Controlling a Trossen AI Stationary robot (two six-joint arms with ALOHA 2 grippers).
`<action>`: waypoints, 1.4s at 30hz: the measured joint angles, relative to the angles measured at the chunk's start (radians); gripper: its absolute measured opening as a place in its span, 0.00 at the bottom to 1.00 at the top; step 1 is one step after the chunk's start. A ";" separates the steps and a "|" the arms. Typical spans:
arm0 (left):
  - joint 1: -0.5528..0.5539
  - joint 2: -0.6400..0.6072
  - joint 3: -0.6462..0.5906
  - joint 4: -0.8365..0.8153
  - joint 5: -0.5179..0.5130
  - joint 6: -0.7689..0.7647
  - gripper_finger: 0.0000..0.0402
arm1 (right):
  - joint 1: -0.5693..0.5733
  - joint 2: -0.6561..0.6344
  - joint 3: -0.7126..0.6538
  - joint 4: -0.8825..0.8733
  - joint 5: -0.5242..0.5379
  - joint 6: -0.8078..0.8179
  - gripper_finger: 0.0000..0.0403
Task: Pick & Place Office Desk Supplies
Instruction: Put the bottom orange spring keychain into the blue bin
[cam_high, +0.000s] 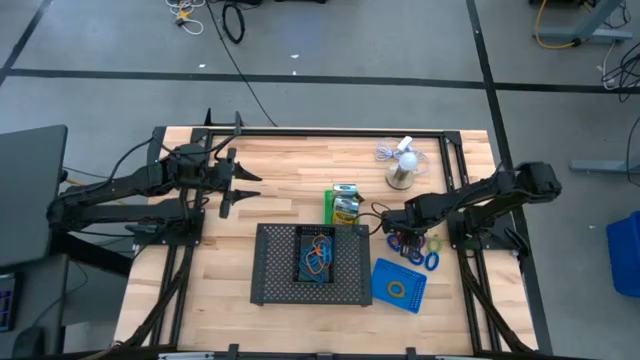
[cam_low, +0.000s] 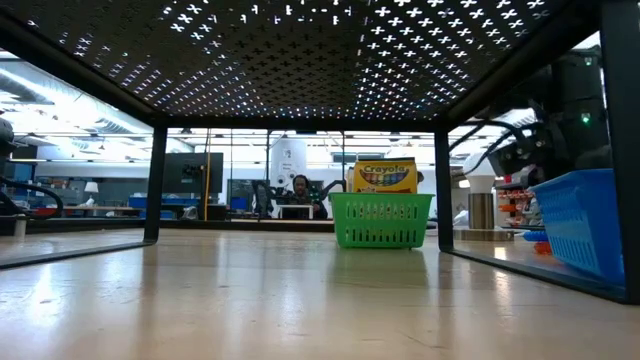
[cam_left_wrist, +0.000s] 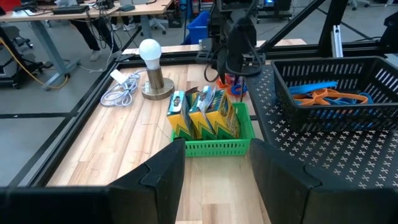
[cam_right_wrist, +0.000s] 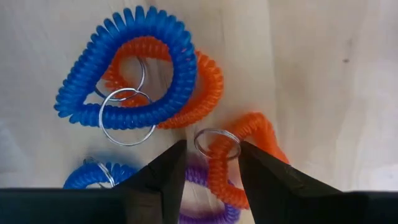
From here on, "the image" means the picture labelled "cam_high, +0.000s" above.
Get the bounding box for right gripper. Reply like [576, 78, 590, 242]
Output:
[382, 194, 435, 259]

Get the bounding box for long black floor cable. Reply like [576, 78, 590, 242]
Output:
[202, 0, 279, 128]

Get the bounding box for black aluminium table frame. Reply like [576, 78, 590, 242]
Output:
[149, 125, 554, 357]

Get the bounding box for tangled black cables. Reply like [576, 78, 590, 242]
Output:
[598, 39, 640, 104]

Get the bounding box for black computer mouse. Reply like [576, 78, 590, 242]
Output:
[12, 325, 47, 359]

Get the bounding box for black mesh basket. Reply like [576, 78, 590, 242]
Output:
[292, 224, 338, 285]

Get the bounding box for green plastic basket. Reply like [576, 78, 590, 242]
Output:
[323, 188, 362, 226]

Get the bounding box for computer keyboard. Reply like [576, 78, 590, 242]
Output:
[0, 272, 19, 334]

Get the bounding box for black power box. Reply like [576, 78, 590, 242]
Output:
[146, 125, 168, 174]

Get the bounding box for blue storage bin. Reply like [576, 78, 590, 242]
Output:
[605, 209, 640, 299]

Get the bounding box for yellow floor cable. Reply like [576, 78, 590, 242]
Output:
[533, 0, 582, 50]

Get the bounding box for white cable bundle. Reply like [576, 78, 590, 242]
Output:
[164, 0, 205, 36]

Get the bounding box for tan cable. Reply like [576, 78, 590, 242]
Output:
[63, 174, 126, 206]

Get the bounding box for black perforated metal riser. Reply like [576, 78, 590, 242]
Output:
[249, 222, 374, 307]

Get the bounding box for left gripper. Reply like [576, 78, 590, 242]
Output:
[204, 147, 264, 220]

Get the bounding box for black cable bundle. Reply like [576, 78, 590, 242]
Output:
[457, 252, 536, 357]
[82, 244, 194, 360]

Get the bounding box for large yellow crayon box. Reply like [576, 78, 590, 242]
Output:
[332, 204, 361, 226]

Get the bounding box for blue plastic basket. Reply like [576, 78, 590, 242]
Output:
[370, 256, 429, 316]

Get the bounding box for long blue rubber band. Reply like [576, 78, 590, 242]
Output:
[297, 247, 331, 281]

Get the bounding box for grey desk foot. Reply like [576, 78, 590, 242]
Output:
[570, 153, 640, 177]

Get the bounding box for coiled black floor cable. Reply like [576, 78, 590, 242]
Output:
[221, 1, 247, 45]

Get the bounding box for grey desk base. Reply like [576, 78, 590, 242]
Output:
[529, 0, 634, 45]

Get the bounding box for dark grey desk top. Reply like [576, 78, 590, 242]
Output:
[0, 124, 69, 269]

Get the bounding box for silver metal rail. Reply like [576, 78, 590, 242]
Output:
[158, 352, 216, 360]

